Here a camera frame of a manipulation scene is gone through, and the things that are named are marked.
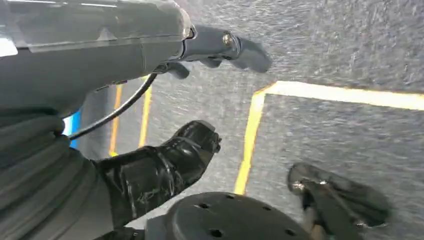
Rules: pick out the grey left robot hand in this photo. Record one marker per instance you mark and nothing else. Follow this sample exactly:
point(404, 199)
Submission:
point(82, 49)

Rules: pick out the blue metal shelf rack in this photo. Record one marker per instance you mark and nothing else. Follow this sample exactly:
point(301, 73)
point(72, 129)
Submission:
point(73, 127)

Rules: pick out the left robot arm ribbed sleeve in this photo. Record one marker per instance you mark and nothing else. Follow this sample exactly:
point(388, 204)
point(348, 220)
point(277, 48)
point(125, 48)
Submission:
point(43, 192)

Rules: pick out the yellow floor tape square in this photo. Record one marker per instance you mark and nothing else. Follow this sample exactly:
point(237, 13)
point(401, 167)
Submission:
point(251, 132)

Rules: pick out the black robot leg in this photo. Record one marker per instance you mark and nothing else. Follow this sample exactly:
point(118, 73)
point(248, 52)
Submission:
point(225, 218)

